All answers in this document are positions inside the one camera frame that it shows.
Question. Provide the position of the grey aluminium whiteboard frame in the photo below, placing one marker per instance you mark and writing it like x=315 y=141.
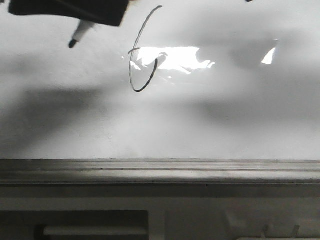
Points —
x=157 y=171

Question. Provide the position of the black whiteboard marker pen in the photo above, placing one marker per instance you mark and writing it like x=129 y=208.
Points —
x=82 y=28

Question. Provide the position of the white whiteboard surface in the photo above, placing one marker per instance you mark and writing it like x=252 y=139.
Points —
x=184 y=79

